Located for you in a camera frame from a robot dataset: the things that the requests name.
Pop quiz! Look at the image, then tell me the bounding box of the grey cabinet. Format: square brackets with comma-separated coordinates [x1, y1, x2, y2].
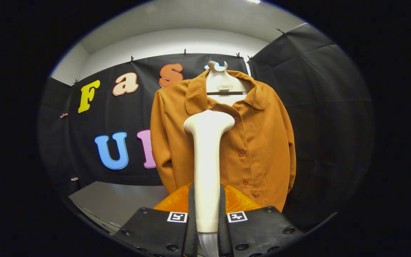
[68, 181, 170, 236]

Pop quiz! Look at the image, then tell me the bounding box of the row of black cloth clips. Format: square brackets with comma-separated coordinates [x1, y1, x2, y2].
[72, 28, 287, 86]

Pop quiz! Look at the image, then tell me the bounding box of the white clothes hanger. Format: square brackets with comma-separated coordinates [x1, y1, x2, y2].
[205, 61, 253, 106]

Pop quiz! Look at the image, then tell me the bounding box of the black backdrop cloth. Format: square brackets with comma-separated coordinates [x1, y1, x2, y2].
[38, 22, 374, 232]

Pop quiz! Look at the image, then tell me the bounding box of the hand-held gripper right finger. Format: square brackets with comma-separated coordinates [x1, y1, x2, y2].
[218, 183, 304, 257]

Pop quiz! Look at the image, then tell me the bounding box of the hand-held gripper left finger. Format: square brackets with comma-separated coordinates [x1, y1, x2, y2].
[113, 182, 199, 257]

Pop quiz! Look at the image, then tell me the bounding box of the orange button-up shirt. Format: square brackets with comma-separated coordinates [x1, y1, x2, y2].
[150, 69, 296, 213]

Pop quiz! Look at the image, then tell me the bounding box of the grey steamer hose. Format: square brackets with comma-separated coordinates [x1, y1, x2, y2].
[198, 231, 220, 257]

